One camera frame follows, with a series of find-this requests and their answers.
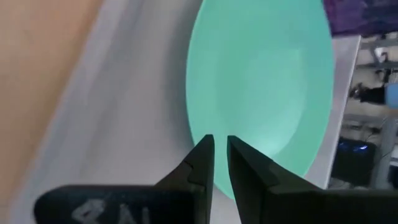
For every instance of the green round plate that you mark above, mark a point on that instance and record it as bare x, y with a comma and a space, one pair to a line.
258, 77

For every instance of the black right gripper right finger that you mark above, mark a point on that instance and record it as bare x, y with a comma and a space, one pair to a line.
280, 199

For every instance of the black computer with blue lights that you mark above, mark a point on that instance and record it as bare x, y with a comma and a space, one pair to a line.
354, 165

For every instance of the grey placemat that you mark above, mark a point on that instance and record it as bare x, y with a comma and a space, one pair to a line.
124, 109

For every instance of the purple plastic cup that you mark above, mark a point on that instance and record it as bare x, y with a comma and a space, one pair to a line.
360, 15

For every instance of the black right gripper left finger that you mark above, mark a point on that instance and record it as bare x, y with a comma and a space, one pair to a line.
186, 193

